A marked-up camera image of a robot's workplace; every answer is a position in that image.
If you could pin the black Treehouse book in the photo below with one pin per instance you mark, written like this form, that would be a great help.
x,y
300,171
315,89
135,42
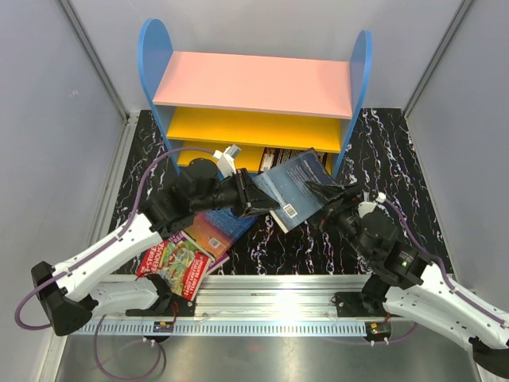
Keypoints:
x,y
274,157

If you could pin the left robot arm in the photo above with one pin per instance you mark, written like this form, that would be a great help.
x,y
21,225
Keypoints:
x,y
72,292

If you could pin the white slotted cable duct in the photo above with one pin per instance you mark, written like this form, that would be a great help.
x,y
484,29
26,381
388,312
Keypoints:
x,y
208,328

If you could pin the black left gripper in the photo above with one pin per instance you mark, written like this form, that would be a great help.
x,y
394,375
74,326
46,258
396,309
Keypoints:
x,y
254,196

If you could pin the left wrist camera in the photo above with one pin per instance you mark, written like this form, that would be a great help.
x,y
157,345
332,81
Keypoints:
x,y
225,160

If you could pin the Nineteen Eighty-Four grey-blue book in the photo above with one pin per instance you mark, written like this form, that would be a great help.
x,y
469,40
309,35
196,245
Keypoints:
x,y
287,183

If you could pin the red Storey Treehouse book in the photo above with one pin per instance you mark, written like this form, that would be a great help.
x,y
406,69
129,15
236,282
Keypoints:
x,y
183,271

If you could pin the Jane Eyre blue orange book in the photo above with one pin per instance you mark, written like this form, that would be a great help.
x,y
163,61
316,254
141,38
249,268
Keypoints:
x,y
216,231

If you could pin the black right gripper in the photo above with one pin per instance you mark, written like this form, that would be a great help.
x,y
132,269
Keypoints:
x,y
327,192

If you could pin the aluminium rail base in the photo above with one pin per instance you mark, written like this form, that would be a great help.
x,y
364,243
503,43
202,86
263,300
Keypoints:
x,y
243,298

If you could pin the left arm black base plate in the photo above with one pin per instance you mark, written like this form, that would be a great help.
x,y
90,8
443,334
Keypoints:
x,y
166,307

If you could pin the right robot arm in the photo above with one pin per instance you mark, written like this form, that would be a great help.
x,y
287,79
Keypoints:
x,y
409,282

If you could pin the blue pink yellow bookshelf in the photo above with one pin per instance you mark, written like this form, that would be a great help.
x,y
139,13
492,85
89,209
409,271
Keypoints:
x,y
209,101

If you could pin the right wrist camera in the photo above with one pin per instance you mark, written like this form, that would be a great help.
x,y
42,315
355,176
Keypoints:
x,y
370,202

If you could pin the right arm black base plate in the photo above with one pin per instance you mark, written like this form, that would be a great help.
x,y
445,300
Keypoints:
x,y
352,304

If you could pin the purple 117-Storey Treehouse book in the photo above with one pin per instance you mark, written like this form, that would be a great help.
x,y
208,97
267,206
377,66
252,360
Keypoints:
x,y
199,250

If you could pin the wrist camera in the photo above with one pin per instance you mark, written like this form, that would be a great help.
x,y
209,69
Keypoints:
x,y
370,202
225,160

